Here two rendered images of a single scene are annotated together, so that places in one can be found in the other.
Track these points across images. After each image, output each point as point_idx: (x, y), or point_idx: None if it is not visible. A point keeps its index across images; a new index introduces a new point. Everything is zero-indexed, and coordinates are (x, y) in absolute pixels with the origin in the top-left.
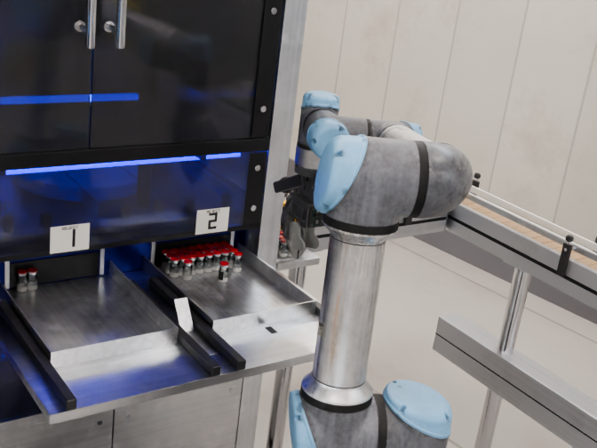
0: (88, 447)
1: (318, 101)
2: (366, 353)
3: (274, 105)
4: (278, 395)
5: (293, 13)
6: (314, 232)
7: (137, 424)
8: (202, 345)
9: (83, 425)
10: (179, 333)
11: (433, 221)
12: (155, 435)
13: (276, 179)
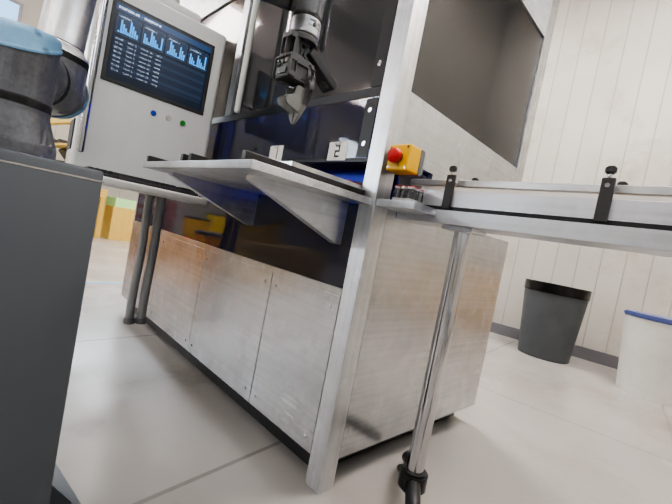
0: (258, 296)
1: None
2: (45, 6)
3: (387, 58)
4: (421, 391)
5: None
6: (294, 93)
7: (279, 296)
8: None
9: (259, 277)
10: None
11: (667, 231)
12: (285, 312)
13: (383, 119)
